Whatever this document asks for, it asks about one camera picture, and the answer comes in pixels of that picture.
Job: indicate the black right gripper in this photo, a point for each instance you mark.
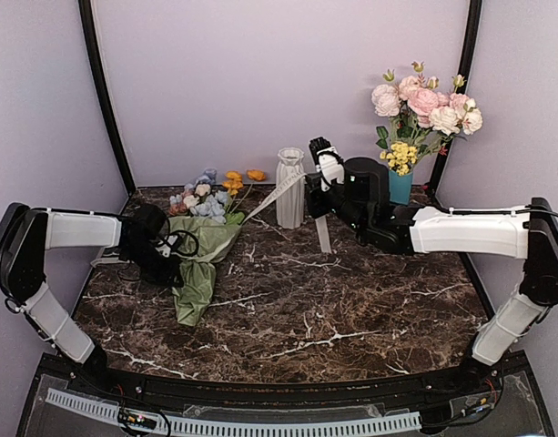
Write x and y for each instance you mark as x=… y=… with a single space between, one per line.
x=312 y=181

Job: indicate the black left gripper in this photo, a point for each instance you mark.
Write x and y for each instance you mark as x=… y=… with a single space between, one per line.
x=167 y=278

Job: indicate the white printed ribbon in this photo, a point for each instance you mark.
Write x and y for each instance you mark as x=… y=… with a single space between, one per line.
x=289 y=195

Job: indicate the green wrapping paper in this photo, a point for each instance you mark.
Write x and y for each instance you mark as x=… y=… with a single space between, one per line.
x=215 y=241

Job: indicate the blue orange flower bouquet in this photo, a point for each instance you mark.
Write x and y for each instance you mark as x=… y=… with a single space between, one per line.
x=203 y=198

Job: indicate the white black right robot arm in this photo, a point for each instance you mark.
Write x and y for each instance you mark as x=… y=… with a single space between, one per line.
x=356 y=190

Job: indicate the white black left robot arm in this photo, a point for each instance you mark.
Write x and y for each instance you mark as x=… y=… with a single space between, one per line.
x=26 y=234

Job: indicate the white ribbed vase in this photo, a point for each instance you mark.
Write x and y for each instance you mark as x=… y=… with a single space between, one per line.
x=290 y=160

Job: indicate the blue ceramic vase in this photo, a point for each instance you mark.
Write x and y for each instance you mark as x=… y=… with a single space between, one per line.
x=400 y=187

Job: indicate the yellow and pink flower bunch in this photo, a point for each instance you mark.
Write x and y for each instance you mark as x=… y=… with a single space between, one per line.
x=422 y=119

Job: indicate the white slotted cable duct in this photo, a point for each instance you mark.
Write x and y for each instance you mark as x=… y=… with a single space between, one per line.
x=213 y=421

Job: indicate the black left frame post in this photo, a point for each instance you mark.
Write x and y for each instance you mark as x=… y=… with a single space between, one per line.
x=96 y=66

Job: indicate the black front frame rail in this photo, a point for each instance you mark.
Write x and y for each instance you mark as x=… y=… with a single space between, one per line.
x=426 y=390

